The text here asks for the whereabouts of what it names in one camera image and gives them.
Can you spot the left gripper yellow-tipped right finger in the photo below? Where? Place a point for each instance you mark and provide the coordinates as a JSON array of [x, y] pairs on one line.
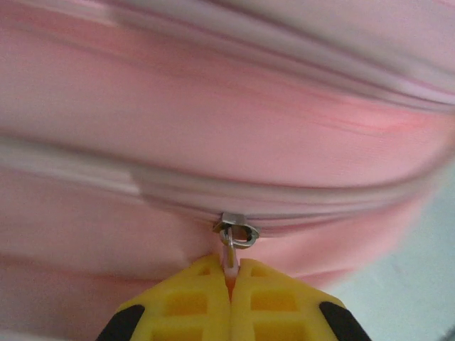
[[243, 319]]

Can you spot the pink student backpack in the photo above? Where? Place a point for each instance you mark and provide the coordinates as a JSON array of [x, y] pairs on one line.
[[213, 106]]

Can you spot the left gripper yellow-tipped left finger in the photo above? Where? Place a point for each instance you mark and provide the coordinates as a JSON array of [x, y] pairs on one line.
[[217, 319]]

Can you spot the silver zipper slider pink pull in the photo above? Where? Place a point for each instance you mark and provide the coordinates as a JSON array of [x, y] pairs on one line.
[[232, 218]]

